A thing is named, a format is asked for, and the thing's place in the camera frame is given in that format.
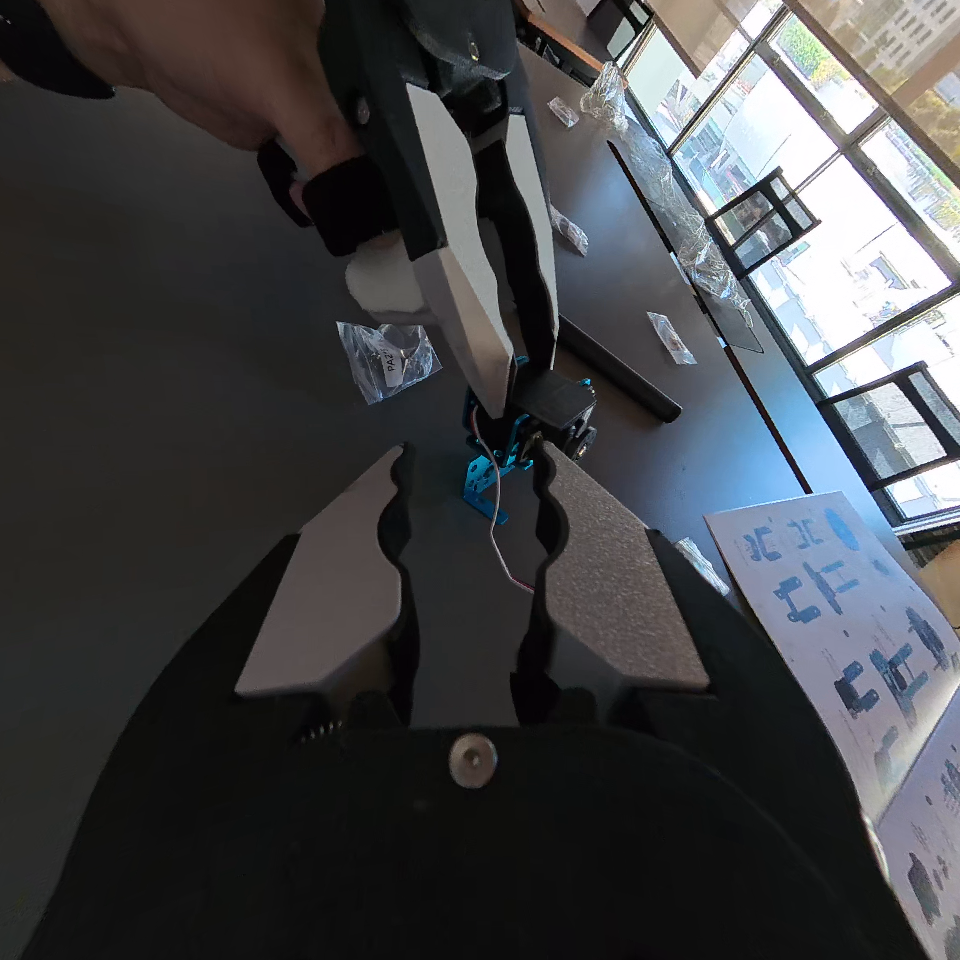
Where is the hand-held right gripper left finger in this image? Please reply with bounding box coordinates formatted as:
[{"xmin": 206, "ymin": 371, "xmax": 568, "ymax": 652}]
[{"xmin": 234, "ymin": 447, "xmax": 421, "ymax": 727}]

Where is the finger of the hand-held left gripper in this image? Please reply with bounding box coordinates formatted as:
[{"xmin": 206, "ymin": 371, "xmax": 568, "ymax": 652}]
[
  {"xmin": 407, "ymin": 81, "xmax": 517, "ymax": 421},
  {"xmin": 478, "ymin": 111, "xmax": 562, "ymax": 372}
]

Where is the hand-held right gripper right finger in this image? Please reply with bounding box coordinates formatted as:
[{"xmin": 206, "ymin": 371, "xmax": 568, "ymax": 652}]
[{"xmin": 516, "ymin": 441, "xmax": 712, "ymax": 727}]

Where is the clear bag of metal rings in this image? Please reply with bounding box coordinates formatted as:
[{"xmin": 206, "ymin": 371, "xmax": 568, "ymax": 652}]
[{"xmin": 336, "ymin": 321, "xmax": 444, "ymax": 406}]

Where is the black servo with blue bracket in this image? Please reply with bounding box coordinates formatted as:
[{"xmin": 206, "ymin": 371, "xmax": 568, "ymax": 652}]
[{"xmin": 459, "ymin": 356, "xmax": 601, "ymax": 526}]

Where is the dark grey desk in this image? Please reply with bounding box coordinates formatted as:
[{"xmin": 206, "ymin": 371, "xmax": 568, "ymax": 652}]
[{"xmin": 0, "ymin": 30, "xmax": 815, "ymax": 960}]

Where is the person's left hand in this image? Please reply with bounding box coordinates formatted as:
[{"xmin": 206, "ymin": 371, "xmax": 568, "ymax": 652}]
[{"xmin": 45, "ymin": 0, "xmax": 369, "ymax": 162}]

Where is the long clear parts bag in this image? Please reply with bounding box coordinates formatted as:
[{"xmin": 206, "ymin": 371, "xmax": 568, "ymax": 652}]
[{"xmin": 551, "ymin": 206, "xmax": 590, "ymax": 256}]

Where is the crumpled clear plastic wrap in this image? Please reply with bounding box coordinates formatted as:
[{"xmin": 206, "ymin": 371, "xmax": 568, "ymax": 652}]
[
  {"xmin": 626, "ymin": 120, "xmax": 755, "ymax": 331},
  {"xmin": 581, "ymin": 61, "xmax": 630, "ymax": 136}
]

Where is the wood-edged table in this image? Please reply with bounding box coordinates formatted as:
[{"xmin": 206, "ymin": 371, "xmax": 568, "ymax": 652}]
[{"xmin": 517, "ymin": 0, "xmax": 654, "ymax": 84}]

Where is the black screwdriver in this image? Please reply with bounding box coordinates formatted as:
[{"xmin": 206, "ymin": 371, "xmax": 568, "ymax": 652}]
[{"xmin": 555, "ymin": 315, "xmax": 684, "ymax": 427}]

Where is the clear bag with brass part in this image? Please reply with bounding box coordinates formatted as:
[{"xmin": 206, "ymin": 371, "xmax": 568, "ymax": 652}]
[{"xmin": 647, "ymin": 311, "xmax": 699, "ymax": 366}]

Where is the black framed chair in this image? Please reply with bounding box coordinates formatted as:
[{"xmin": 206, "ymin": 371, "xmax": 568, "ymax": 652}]
[
  {"xmin": 705, "ymin": 166, "xmax": 822, "ymax": 280},
  {"xmin": 817, "ymin": 360, "xmax": 960, "ymax": 492}
]

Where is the white instruction booklet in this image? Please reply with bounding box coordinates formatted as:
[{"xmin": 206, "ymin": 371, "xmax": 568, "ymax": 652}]
[{"xmin": 703, "ymin": 491, "xmax": 960, "ymax": 960}]

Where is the black wristband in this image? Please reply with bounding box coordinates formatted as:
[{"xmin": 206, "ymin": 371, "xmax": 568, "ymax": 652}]
[{"xmin": 0, "ymin": 0, "xmax": 117, "ymax": 100}]

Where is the black desk cable flap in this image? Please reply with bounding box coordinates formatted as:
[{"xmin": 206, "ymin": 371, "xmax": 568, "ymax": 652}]
[{"xmin": 611, "ymin": 138, "xmax": 766, "ymax": 354}]

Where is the glass window wall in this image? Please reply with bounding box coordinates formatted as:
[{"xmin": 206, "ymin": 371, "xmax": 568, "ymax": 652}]
[{"xmin": 622, "ymin": 0, "xmax": 960, "ymax": 526}]

